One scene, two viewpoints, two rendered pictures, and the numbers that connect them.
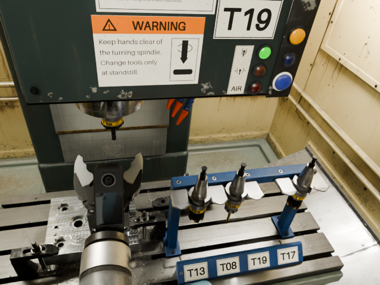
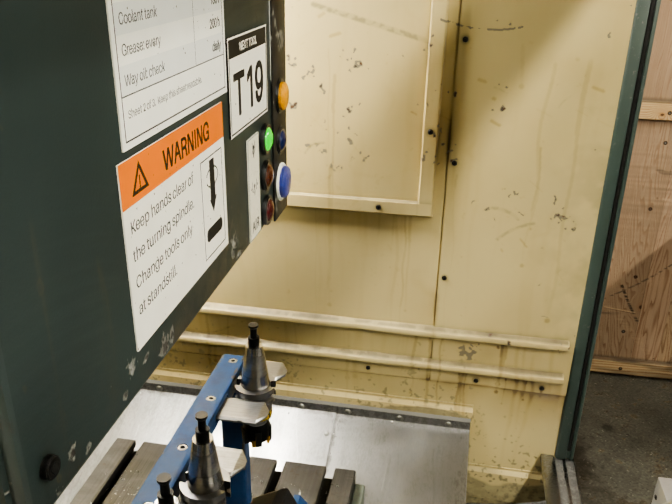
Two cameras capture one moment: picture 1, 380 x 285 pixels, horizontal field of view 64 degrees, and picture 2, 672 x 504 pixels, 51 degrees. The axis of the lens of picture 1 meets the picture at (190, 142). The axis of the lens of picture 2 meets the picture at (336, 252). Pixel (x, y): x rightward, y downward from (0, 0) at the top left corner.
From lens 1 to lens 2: 0.42 m
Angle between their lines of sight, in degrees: 55
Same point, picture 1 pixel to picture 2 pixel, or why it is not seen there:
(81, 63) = (112, 308)
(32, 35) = (36, 284)
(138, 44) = (172, 200)
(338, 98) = not seen: hidden behind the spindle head
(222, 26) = (235, 110)
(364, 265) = (355, 455)
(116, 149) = not seen: outside the picture
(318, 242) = (300, 479)
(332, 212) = not seen: hidden behind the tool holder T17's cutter
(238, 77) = (255, 199)
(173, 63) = (205, 217)
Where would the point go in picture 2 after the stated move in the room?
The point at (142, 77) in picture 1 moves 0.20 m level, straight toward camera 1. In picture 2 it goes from (182, 278) to (511, 328)
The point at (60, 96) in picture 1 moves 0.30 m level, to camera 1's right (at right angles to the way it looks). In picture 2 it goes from (87, 440) to (359, 234)
